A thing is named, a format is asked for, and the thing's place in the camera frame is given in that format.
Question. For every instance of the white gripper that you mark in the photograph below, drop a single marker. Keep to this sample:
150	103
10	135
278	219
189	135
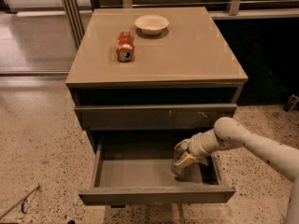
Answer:
196	146

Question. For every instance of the clear plastic water bottle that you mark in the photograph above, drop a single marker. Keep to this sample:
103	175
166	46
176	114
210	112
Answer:
179	148

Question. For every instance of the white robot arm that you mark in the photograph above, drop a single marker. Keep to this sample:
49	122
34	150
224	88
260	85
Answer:
226	134

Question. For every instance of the grey drawer cabinet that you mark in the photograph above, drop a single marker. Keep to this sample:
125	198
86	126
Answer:
188	63

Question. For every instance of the orange soda can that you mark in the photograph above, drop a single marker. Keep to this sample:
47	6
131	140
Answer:
125	46

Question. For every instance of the white bowl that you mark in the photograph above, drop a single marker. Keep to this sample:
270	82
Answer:
151	24

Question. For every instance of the metal rod on floor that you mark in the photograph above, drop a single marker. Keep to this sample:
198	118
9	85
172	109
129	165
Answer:
20	200

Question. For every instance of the grey window frame post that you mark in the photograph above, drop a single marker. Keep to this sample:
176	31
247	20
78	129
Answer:
74	20

